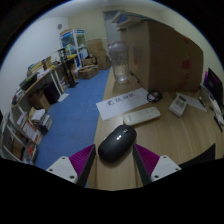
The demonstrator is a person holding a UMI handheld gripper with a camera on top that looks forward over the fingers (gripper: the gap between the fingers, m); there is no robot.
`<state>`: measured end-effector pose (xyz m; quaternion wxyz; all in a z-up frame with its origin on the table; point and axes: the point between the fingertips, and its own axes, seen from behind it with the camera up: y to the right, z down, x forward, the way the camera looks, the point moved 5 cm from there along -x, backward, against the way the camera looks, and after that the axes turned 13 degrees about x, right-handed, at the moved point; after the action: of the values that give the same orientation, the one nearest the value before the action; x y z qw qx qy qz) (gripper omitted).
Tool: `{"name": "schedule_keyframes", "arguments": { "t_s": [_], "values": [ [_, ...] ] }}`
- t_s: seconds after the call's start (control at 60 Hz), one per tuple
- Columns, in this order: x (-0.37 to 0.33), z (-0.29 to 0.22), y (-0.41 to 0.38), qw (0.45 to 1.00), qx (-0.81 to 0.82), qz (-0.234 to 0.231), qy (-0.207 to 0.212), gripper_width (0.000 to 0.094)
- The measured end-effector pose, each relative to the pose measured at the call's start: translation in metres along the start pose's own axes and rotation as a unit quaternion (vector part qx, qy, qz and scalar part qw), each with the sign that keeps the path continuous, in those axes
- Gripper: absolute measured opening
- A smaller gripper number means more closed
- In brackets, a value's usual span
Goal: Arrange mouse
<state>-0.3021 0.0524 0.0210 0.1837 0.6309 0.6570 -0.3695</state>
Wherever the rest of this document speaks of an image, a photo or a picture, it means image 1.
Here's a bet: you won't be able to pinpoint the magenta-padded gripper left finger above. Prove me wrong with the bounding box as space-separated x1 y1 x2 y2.
45 143 97 188

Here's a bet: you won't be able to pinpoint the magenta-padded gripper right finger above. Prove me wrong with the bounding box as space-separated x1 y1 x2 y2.
132 143 182 187

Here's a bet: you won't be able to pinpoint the black computer mouse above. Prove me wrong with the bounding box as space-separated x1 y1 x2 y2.
97 124 138 163

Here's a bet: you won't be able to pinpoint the shelf unit with books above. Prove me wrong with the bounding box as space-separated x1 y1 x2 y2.
0 106 53 166

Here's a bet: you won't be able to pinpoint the white paper sheet with writing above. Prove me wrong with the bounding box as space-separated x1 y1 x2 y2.
95 87 150 121

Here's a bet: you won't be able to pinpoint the plain grey paper sheet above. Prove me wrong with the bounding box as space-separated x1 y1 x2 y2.
176 92 208 113

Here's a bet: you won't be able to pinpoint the open cardboard box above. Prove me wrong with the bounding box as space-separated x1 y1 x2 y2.
77 64 100 80

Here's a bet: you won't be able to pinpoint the black floor stand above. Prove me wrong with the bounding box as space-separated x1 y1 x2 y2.
57 47 80 89

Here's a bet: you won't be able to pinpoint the black monitor screen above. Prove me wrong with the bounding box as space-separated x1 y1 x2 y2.
203 67 224 108

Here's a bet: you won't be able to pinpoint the clear plastic jar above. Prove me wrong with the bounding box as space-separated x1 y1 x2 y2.
106 40 130 85

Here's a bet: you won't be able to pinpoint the large cardboard box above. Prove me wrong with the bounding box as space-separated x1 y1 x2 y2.
117 18 204 94

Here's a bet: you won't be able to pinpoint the stacked cardboard boxes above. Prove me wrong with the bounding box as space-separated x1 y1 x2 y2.
86 38 112 71

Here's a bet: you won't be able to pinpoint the blue white display cabinet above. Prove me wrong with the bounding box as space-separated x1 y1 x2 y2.
59 28 89 69

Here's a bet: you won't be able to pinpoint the frosted glass door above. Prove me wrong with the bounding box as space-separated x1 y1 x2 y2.
102 9 124 44

